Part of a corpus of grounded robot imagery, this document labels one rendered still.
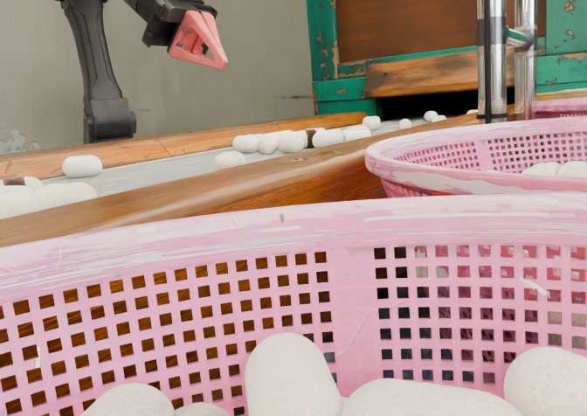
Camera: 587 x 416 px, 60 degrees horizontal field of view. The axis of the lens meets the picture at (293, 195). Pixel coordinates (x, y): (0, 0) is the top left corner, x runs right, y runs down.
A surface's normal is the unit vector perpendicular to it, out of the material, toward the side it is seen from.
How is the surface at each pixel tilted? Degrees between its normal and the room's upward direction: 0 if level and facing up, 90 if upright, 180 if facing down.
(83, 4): 77
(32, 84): 90
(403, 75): 67
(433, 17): 90
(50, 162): 45
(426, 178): 90
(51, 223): 0
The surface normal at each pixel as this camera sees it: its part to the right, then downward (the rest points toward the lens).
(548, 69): -0.56, 0.19
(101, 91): 0.56, -0.12
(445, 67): -0.55, -0.21
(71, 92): 0.87, 0.03
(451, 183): -0.88, 0.15
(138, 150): 0.52, -0.67
